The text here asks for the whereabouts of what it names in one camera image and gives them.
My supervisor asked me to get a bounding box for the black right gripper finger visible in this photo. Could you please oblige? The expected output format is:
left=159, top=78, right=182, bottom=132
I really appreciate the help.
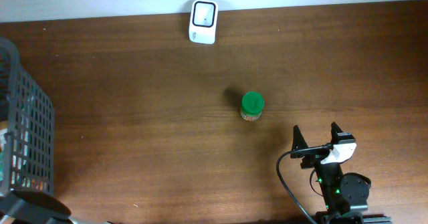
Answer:
left=331, top=122, right=343, bottom=144
left=292, top=125, right=308, bottom=151

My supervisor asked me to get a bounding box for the green lid glass jar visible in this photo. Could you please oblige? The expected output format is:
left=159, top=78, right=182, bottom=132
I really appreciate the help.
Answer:
left=240, top=92, right=265, bottom=121

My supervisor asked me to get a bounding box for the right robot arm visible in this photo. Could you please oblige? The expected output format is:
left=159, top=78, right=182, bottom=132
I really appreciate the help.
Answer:
left=290, top=122, right=392, bottom=224

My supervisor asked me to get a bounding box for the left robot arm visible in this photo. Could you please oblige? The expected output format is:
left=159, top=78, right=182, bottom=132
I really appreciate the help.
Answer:
left=1, top=190, right=95, bottom=224

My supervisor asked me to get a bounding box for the grey plastic mesh basket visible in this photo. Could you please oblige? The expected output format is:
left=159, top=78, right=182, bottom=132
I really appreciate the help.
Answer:
left=1, top=37, right=55, bottom=196

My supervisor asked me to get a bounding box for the black right camera cable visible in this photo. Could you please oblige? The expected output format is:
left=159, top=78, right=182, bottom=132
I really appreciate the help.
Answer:
left=276, top=144, right=334, bottom=224

